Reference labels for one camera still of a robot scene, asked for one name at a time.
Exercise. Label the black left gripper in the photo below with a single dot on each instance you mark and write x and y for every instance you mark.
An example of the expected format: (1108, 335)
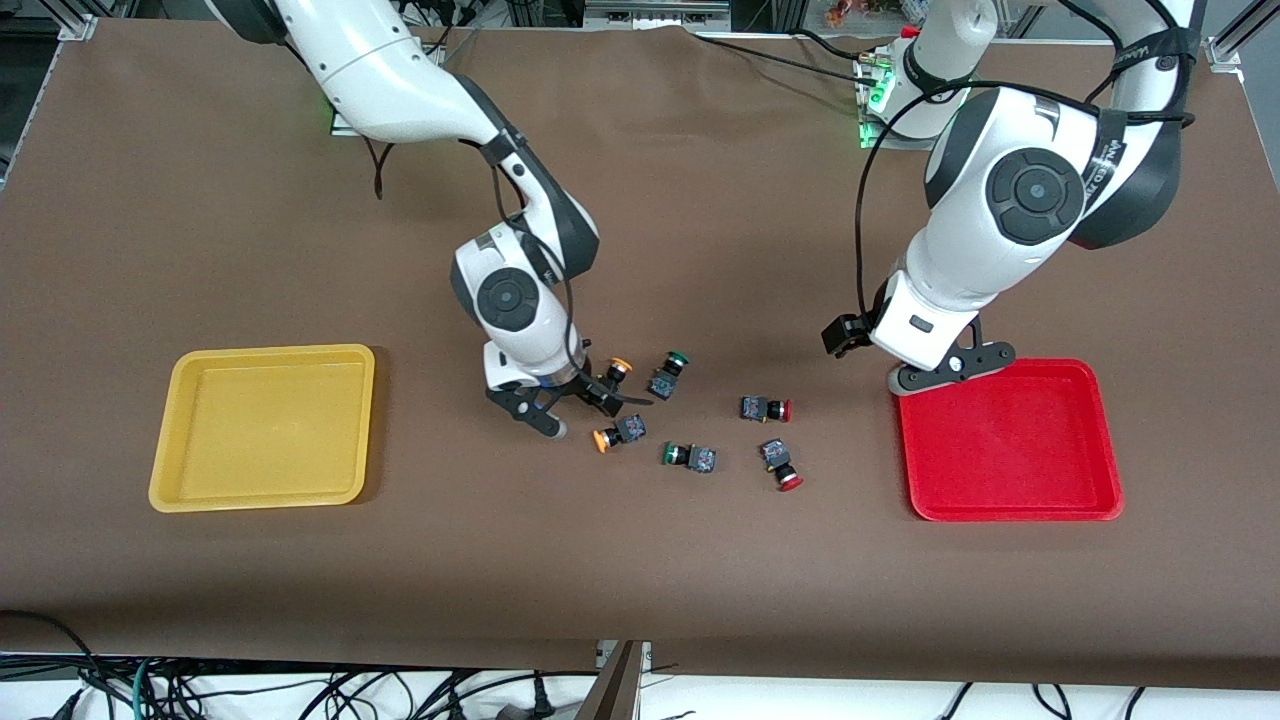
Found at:
(848, 334)

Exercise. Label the brown table cover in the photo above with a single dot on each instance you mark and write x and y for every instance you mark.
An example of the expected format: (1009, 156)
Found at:
(700, 250)

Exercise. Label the yellow push button switch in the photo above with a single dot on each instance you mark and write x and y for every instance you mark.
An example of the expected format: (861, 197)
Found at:
(621, 367)
(630, 430)

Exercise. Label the green push button switch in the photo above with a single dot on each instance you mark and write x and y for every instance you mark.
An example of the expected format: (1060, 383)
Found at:
(702, 460)
(662, 384)

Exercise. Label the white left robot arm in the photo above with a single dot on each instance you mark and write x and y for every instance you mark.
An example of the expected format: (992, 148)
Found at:
(1030, 190)

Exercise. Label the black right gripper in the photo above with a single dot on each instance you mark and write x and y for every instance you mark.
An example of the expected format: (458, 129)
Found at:
(583, 388)

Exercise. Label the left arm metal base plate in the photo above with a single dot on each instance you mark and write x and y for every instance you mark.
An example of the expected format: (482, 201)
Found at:
(885, 143)

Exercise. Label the aluminium profile bracket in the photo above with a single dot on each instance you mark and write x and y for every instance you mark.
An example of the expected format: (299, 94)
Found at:
(620, 690)

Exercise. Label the yellow plastic tray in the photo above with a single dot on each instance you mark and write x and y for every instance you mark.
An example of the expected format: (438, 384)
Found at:
(260, 430)

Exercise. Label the aluminium frame corner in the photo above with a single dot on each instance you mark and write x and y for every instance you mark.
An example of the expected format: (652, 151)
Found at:
(1222, 52)
(78, 27)

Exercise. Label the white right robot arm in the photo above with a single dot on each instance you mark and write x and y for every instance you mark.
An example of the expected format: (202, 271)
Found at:
(380, 80)

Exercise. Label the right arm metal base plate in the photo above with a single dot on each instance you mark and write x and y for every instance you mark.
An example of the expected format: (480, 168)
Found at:
(336, 125)

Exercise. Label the red push button switch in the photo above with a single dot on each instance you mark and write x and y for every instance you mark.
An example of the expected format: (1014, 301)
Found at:
(755, 408)
(775, 455)

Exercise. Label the grey metal frame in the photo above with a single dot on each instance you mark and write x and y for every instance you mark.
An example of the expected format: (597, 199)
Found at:
(655, 15)

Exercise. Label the red plastic tray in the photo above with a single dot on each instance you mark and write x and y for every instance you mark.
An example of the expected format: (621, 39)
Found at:
(1005, 450)

